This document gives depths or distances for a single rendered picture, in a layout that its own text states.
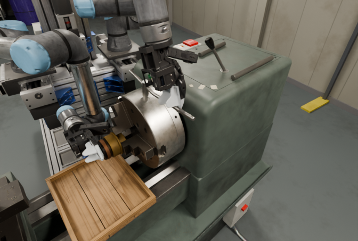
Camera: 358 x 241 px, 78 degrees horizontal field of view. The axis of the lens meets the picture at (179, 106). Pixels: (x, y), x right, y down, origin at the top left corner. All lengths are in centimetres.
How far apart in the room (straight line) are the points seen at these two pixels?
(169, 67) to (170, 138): 31
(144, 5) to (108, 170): 73
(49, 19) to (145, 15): 99
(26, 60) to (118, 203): 60
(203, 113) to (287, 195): 153
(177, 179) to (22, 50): 74
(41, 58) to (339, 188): 232
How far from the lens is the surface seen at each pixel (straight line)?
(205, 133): 82
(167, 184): 99
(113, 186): 101
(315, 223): 213
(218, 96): 79
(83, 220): 96
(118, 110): 86
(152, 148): 79
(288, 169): 236
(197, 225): 127
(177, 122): 80
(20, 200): 93
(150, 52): 58
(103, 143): 83
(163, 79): 57
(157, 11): 55
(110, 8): 65
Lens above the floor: 169
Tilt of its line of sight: 37 degrees down
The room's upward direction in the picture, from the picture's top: straight up
